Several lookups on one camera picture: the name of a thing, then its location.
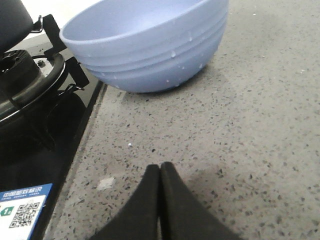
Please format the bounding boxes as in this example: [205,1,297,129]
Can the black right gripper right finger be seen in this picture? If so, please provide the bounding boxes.
[159,162,241,240]

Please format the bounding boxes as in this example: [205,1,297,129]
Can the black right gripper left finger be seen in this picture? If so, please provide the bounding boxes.
[90,164,160,240]

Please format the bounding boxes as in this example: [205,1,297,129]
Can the light blue plastic bowl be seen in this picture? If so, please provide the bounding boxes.
[59,0,229,93]

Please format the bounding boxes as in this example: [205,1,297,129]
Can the black pot support grate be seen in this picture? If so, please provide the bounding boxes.
[0,14,90,122]

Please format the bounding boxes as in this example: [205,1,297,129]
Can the dark blue cooking pot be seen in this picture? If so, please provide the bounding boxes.
[0,0,33,59]

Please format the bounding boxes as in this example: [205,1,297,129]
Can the black glass gas stove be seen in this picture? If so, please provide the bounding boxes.
[0,35,102,240]

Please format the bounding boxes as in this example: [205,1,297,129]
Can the black gas burner head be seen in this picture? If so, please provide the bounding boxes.
[0,49,40,109]

